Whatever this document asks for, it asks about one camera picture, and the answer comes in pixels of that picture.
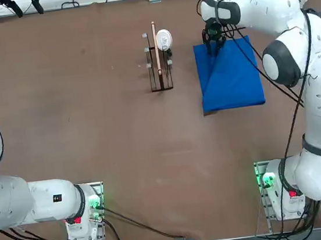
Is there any black cable across table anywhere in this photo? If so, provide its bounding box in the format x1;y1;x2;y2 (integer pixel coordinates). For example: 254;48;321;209
101;197;195;240

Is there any black tripod leg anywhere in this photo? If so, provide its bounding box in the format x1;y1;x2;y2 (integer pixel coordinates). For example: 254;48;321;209
24;0;45;16
0;0;24;20

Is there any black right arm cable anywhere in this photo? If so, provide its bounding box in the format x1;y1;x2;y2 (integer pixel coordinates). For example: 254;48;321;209
195;0;321;195

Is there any black wire cup rack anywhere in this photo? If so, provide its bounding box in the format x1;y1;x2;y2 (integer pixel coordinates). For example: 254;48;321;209
140;19;179;93

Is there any white paper cup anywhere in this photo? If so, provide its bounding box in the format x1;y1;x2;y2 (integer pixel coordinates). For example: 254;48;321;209
154;27;174;52

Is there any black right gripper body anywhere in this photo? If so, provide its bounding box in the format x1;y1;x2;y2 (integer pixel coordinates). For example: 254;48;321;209
203;20;225;41

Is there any blue towel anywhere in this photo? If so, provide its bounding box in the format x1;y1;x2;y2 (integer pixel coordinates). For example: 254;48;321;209
192;33;267;117

